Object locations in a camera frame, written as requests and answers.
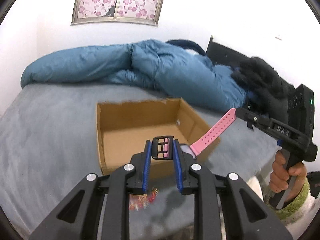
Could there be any pink strap smartwatch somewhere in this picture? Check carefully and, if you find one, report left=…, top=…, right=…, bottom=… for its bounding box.
left=151, top=108, right=236, bottom=160

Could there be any colourful bead bracelet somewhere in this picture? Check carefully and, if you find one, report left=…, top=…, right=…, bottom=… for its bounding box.
left=128, top=187, right=160, bottom=212

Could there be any green knit sleeve forearm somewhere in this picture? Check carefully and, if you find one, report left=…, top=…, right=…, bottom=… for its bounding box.
left=267, top=178, right=319, bottom=238

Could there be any right hand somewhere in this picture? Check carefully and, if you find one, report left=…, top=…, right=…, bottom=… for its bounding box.
left=269, top=150, right=307, bottom=196

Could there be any black fuzzy garment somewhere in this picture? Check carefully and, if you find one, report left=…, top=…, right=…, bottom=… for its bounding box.
left=231, top=57, right=295, bottom=99

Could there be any brown cardboard box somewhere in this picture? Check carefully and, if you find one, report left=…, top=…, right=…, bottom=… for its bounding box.
left=96, top=99, right=210, bottom=175

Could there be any black headboard panel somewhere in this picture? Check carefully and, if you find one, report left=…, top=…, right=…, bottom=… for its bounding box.
left=206, top=36, right=249, bottom=67

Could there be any blue duvet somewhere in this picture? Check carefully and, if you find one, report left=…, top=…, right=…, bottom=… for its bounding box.
left=21, top=40, right=248, bottom=112

